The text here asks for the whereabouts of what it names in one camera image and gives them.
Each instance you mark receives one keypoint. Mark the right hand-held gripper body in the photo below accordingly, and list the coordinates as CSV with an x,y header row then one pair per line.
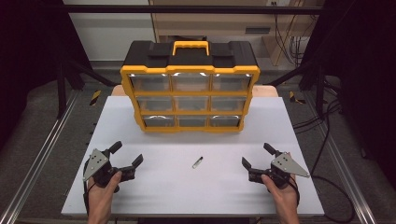
x,y
288,166

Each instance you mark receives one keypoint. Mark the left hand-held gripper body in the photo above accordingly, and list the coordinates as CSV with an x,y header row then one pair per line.
x,y
99,163

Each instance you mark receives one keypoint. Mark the small metal screw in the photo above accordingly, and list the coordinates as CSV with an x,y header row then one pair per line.
x,y
197,162

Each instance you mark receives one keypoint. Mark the transparent plastic drawer bin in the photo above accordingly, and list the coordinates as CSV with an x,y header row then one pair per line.
x,y
150,82

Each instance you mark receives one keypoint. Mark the yellow black organizer cabinet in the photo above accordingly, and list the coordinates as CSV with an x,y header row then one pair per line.
x,y
190,54

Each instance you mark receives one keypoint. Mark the person's left hand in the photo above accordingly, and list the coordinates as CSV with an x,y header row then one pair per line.
x,y
102,193

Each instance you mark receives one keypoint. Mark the person's right hand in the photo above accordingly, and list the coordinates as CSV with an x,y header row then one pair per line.
x,y
285,196

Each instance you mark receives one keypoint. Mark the light wooden board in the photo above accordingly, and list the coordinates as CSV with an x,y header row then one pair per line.
x,y
264,90

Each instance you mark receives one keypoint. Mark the black metal stand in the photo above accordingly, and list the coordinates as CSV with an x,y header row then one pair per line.
x,y
61,90
319,90

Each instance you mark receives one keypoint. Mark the grid of clear drawers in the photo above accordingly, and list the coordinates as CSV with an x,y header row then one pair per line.
x,y
190,82

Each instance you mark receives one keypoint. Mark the white cabinet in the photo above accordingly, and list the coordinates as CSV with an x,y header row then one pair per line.
x,y
109,34

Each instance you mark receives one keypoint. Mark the black curtain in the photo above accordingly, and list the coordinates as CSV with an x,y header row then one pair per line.
x,y
28,62
367,77

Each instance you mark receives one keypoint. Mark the light wooden furniture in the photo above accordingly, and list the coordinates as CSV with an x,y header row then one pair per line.
x,y
218,25

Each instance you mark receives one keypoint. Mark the black horizontal bar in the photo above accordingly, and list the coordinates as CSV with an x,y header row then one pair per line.
x,y
186,9

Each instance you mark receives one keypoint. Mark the aluminium floor rail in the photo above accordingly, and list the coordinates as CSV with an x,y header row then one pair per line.
x,y
40,152
345,174

